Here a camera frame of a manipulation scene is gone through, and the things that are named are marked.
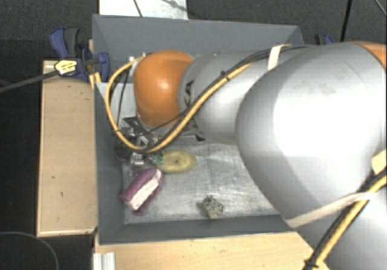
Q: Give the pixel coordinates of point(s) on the yellow round sponge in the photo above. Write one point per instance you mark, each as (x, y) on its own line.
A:
(178, 161)

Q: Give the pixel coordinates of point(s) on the pale wood flat board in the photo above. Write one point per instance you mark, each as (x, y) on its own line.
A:
(68, 147)

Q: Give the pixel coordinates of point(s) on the grey metal bin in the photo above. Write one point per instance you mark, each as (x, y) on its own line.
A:
(217, 178)

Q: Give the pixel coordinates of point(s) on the grey-green rough stone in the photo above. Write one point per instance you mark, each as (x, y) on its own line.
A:
(213, 206)

